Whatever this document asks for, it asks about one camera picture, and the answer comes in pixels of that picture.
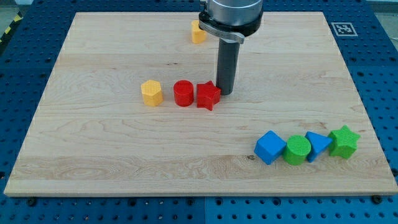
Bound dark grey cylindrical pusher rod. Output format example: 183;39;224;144
216;39;240;95

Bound yellow heart block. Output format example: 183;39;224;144
191;20;207;44

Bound red star block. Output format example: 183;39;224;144
197;80;221;111

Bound green star block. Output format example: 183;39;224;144
328;125;361;159

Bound red cylinder block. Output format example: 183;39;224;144
173;80;193;107

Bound yellow hexagon block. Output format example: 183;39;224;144
141;80;164;106

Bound blue cube block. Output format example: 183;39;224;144
254;130;287;165

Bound white fiducial marker tag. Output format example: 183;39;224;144
331;22;358;37

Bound green cylinder block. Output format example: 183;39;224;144
283;135;312;166

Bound blue triangle block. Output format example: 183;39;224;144
305;131;333;162

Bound light wooden board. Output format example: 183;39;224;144
4;12;397;197

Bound black and yellow hazard tape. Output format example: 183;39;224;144
1;11;24;44

